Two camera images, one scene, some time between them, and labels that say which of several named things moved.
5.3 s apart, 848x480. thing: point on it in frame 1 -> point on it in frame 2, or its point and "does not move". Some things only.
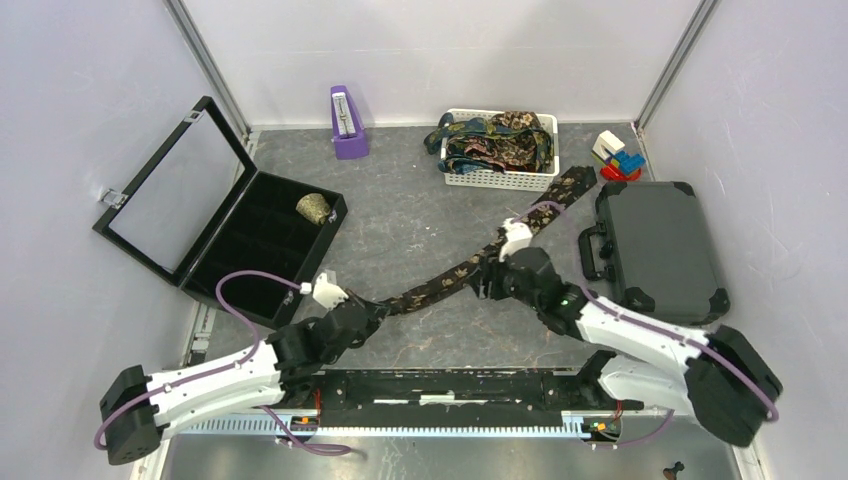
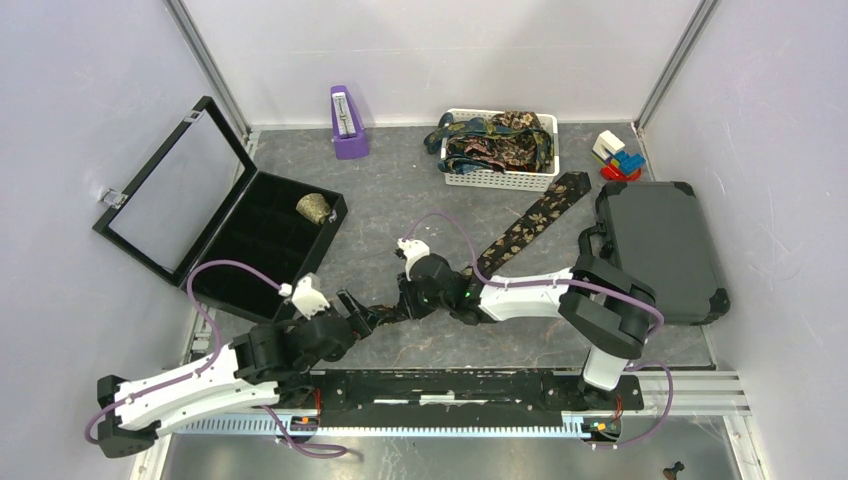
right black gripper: x=490 y=270 -> x=407 y=301
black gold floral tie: x=512 y=236 does not move
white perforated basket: x=510 y=179 does not move
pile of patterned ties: x=513 y=139 does not move
